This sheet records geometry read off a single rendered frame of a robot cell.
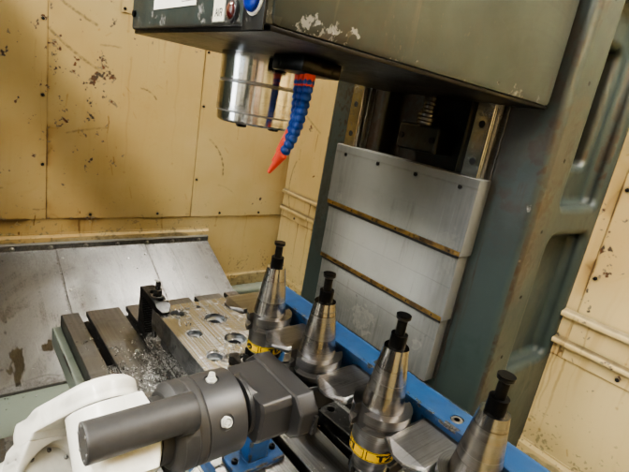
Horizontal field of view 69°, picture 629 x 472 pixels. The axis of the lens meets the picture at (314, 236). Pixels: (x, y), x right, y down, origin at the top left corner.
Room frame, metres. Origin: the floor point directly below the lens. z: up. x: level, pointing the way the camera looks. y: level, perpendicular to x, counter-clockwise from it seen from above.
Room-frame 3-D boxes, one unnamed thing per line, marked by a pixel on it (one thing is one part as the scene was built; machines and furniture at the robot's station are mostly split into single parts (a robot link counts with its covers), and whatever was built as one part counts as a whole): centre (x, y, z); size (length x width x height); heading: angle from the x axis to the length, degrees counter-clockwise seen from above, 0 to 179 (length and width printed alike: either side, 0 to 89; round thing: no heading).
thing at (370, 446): (0.42, -0.10, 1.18); 0.05 x 0.05 x 0.03
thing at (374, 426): (0.42, -0.10, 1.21); 0.06 x 0.06 x 0.03
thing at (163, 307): (1.00, 0.35, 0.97); 0.13 x 0.03 x 0.15; 41
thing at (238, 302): (0.62, 0.08, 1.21); 0.07 x 0.05 x 0.01; 131
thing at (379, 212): (1.18, -0.19, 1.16); 0.48 x 0.05 x 0.51; 41
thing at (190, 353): (0.94, 0.17, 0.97); 0.29 x 0.23 x 0.05; 41
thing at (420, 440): (0.37, -0.14, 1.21); 0.07 x 0.05 x 0.01; 131
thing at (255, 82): (0.89, 0.14, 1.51); 0.16 x 0.16 x 0.12
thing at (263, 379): (0.43, 0.05, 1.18); 0.13 x 0.12 x 0.10; 41
